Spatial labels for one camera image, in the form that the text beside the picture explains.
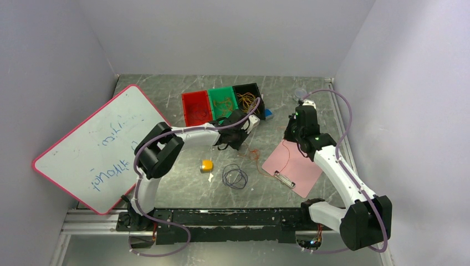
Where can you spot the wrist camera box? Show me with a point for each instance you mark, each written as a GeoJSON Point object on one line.
{"type": "Point", "coordinates": [309, 103]}
{"type": "Point", "coordinates": [251, 123]}

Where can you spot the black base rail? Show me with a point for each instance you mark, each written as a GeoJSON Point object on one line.
{"type": "Point", "coordinates": [178, 225]}

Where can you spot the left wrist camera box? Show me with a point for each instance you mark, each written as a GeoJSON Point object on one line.
{"type": "Point", "coordinates": [251, 123]}

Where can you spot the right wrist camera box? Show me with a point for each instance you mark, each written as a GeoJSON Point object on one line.
{"type": "Point", "coordinates": [309, 103]}

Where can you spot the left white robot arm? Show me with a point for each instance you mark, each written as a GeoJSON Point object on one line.
{"type": "Point", "coordinates": [156, 154]}

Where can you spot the green plastic bin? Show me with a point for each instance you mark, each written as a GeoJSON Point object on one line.
{"type": "Point", "coordinates": [222, 102]}

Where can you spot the yellow cube block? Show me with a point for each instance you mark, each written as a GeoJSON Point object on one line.
{"type": "Point", "coordinates": [206, 166]}

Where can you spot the red plastic bin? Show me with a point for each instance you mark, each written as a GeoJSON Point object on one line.
{"type": "Point", "coordinates": [196, 108]}

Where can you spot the pink framed whiteboard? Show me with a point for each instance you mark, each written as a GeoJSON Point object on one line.
{"type": "Point", "coordinates": [93, 162]}

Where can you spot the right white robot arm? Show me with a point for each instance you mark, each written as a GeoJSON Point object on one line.
{"type": "Point", "coordinates": [365, 221]}

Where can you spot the small clear jar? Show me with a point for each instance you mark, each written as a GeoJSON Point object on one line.
{"type": "Point", "coordinates": [300, 94]}

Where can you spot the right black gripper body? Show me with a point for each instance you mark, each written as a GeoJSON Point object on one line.
{"type": "Point", "coordinates": [292, 133]}

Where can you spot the pink clipboard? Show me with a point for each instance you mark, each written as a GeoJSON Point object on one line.
{"type": "Point", "coordinates": [288, 161]}

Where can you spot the black plastic bin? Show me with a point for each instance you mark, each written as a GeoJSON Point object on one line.
{"type": "Point", "coordinates": [246, 95]}

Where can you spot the blue pencil sharpener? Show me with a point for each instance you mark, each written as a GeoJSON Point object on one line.
{"type": "Point", "coordinates": [268, 115]}

